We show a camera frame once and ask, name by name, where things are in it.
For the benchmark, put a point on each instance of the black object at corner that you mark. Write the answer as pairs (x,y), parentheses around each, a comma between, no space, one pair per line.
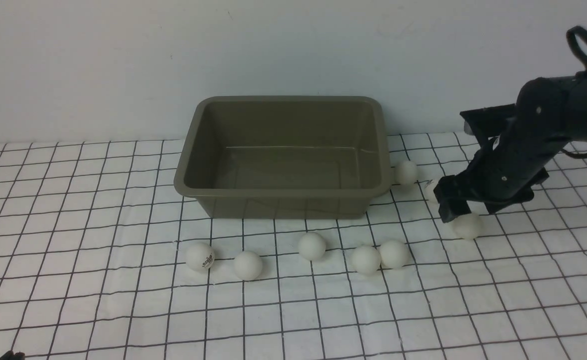
(11,355)

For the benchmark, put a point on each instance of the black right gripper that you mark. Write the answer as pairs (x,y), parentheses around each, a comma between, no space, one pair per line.
(501,173)

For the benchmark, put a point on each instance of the white table-tennis ball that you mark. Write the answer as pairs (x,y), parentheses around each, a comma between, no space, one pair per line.
(311,246)
(247,265)
(406,173)
(365,260)
(468,226)
(394,254)

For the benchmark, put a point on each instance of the olive green plastic bin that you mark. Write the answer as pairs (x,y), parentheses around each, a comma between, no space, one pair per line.
(285,157)

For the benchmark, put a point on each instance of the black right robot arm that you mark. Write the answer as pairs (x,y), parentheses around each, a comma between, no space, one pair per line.
(554,108)

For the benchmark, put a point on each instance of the white black-grid tablecloth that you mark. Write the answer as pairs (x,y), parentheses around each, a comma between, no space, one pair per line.
(92,267)

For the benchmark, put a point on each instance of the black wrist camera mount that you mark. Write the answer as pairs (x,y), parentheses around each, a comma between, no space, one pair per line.
(489,122)

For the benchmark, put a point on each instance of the white ball with logo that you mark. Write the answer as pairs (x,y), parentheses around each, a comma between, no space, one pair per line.
(199,257)
(429,190)

